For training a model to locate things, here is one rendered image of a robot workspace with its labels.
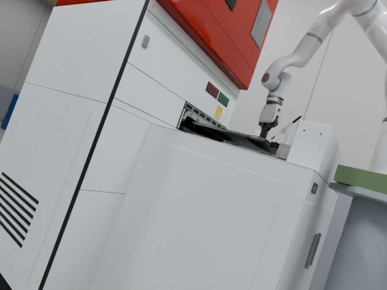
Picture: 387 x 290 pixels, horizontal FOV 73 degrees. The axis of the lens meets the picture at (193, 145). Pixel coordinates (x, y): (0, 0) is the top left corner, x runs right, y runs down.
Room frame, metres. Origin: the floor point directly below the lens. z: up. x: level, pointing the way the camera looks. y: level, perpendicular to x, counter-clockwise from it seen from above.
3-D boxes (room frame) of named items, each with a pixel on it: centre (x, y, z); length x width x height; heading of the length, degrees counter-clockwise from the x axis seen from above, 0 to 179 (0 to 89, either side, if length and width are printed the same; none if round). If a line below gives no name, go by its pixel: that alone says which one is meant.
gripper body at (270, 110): (1.28, -0.31, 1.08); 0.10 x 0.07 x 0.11; 30
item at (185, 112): (1.35, -0.03, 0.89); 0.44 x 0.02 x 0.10; 145
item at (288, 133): (1.39, -0.44, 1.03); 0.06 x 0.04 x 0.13; 55
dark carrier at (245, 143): (1.25, -0.21, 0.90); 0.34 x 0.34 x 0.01; 55
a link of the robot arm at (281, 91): (1.28, -0.30, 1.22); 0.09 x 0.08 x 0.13; 124
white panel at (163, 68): (1.22, 0.08, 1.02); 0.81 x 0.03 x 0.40; 145
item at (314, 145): (0.99, -0.47, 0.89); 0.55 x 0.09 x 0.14; 145
